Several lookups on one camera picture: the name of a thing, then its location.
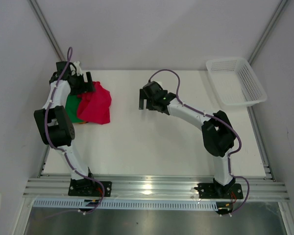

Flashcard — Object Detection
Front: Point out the crimson t shirt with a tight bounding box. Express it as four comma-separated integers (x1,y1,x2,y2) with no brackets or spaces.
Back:
76,81,112,125

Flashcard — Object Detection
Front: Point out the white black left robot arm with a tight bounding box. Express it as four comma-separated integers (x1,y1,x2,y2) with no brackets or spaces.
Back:
34,61,97,196

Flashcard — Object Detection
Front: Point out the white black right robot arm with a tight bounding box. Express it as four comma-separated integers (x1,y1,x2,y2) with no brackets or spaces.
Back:
139,81,236,198

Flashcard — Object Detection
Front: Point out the green folded t shirt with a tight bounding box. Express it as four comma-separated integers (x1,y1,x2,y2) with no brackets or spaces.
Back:
65,95,83,123

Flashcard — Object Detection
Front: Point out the white plastic basket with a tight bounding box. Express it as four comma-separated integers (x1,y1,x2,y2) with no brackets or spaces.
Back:
206,57,268,109

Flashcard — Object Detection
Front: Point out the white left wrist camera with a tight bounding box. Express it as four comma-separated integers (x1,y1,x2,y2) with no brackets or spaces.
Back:
70,61,83,76

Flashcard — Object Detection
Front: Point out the left aluminium corner post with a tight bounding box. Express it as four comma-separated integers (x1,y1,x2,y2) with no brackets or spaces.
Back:
27,0,67,61

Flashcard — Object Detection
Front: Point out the aluminium corner post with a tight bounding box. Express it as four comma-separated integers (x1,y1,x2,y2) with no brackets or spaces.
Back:
27,0,67,61
248,0,291,66

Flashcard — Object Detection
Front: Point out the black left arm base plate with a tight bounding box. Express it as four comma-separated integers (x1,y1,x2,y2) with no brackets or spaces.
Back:
68,179,103,197

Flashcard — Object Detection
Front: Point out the aluminium front rail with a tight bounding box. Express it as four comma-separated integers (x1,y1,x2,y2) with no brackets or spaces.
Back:
23,174,290,202

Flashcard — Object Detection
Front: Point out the white slotted cable duct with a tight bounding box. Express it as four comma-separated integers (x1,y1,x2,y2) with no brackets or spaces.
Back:
33,198,218,211

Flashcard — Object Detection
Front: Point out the right aluminium corner post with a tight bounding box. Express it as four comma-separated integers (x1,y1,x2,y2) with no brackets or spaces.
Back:
248,0,291,66

